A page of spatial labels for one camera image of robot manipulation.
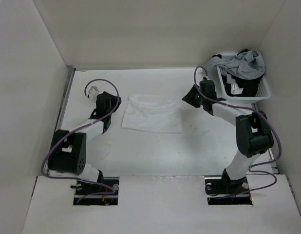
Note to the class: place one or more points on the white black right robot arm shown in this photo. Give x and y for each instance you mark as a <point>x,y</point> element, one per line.
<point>253,134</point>

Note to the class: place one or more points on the white tank top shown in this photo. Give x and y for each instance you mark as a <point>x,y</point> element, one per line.
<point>153,114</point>

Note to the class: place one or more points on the white plastic laundry basket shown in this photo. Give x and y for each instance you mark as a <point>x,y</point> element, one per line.
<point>262,93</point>

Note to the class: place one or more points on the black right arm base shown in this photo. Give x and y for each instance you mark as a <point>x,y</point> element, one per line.
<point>224,191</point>

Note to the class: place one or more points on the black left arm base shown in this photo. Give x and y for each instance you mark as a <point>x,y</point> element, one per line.
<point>93,195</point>

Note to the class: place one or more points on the black tank top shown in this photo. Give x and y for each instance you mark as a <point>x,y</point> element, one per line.
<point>236,87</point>

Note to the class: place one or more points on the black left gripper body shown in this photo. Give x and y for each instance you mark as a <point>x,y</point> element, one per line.
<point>113,102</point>

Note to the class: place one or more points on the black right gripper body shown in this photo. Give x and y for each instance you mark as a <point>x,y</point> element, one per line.
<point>195,98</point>

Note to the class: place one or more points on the grey tank top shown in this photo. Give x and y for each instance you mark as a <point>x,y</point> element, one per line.
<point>247,65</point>

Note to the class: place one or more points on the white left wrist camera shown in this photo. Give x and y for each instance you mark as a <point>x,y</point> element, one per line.
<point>93,91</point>

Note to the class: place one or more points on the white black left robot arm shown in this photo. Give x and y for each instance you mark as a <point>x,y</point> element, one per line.
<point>69,158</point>

